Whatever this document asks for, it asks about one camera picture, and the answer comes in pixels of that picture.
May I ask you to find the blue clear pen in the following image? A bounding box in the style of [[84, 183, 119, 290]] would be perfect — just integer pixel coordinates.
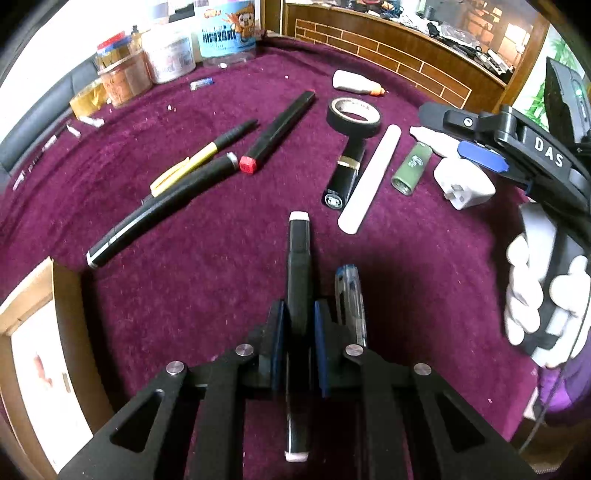
[[335, 264, 367, 347]]

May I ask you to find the black electrical tape roll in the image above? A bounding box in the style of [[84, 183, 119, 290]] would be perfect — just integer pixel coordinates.
[[327, 97, 382, 139]]

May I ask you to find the black pen white tip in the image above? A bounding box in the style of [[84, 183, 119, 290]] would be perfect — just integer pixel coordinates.
[[284, 211, 311, 463]]

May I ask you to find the black gold lipstick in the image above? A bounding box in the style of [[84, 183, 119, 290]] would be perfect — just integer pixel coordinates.
[[322, 137, 367, 211]]

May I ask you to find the white deli marker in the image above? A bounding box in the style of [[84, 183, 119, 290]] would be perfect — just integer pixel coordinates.
[[338, 124, 402, 235]]

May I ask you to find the black pen silver band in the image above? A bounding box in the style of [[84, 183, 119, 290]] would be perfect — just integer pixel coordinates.
[[86, 152, 238, 269]]

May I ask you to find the black marker red cap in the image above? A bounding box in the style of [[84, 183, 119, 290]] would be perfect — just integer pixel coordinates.
[[238, 90, 315, 175]]

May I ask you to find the black yellow pen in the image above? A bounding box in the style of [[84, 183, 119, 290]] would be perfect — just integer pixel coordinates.
[[150, 119, 259, 197]]

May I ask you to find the purple sleeve forearm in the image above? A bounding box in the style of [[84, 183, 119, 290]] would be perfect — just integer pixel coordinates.
[[532, 345, 590, 425]]

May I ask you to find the white gloved right hand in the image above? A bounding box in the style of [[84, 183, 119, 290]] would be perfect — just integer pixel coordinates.
[[503, 232, 591, 370]]

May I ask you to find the large white charger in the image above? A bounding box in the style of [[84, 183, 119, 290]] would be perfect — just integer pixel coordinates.
[[434, 158, 496, 211]]

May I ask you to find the white squeeze bottle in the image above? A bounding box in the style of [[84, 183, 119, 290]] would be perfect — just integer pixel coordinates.
[[409, 126, 460, 158]]

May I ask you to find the green lighter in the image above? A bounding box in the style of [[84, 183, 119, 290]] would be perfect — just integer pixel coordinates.
[[391, 142, 433, 196]]

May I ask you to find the cardboard tray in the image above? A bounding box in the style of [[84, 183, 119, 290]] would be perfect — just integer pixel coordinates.
[[1, 258, 114, 479]]

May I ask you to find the wooden brick pattern counter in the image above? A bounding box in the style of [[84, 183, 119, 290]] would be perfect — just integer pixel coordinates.
[[284, 3, 507, 112]]

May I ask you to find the maroon tablecloth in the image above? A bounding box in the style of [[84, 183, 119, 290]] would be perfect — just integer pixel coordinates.
[[1, 38, 534, 479]]

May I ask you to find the white bottle orange cap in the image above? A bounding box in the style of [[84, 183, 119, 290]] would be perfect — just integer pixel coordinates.
[[332, 70, 386, 97]]

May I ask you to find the yellow tape roll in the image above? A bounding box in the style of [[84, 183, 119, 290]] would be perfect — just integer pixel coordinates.
[[69, 78, 109, 119]]

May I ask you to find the clear jar blue label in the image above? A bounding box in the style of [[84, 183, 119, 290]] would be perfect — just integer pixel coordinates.
[[194, 1, 257, 66]]

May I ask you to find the small blue battery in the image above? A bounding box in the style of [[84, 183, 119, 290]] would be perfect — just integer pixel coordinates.
[[189, 78, 214, 91]]

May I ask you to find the black leather sofa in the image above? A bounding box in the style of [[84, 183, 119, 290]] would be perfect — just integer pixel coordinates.
[[1, 57, 98, 184]]

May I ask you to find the brown label jar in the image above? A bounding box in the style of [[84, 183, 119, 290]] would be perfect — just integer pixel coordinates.
[[98, 50, 153, 108]]

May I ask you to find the white plastic jar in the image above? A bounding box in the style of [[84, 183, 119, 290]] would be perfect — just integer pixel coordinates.
[[141, 28, 197, 84]]

